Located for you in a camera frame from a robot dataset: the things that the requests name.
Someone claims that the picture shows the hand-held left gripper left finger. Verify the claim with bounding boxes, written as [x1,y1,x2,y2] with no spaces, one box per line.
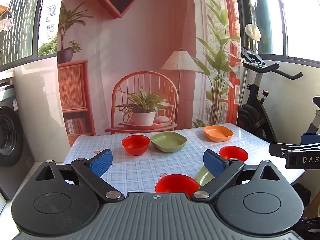
[31,149,125,204]

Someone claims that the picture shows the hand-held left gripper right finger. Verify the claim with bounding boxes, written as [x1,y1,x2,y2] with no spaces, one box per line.
[190,149,292,204]

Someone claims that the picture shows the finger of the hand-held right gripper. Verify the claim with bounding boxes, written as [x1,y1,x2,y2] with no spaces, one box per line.
[301,134,320,145]
[269,142,320,159]

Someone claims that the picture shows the green plate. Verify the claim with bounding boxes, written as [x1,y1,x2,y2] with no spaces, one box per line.
[150,131,187,153]
[196,165,215,187]

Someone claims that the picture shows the red bowl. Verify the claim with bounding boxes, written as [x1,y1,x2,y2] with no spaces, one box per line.
[219,146,249,162]
[121,135,151,156]
[155,174,200,194]

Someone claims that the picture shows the orange plate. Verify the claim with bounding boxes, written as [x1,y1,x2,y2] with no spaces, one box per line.
[203,125,234,142]

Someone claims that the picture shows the black exercise bike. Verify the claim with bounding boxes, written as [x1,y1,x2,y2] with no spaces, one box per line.
[236,46,320,145]

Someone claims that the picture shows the checked blue tablecloth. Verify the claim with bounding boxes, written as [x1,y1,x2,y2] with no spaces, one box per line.
[63,123,305,195]

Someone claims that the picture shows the grey washing machine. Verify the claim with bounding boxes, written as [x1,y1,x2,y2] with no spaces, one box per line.
[0,79,35,201]

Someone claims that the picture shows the white cloth on pole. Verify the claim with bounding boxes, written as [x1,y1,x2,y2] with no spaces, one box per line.
[245,24,261,42]

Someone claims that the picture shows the dark framed window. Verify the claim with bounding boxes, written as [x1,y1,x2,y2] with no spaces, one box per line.
[0,0,64,67]
[240,0,320,63]

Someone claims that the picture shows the printed room backdrop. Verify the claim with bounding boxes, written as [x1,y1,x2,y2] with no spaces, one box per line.
[57,0,242,147]

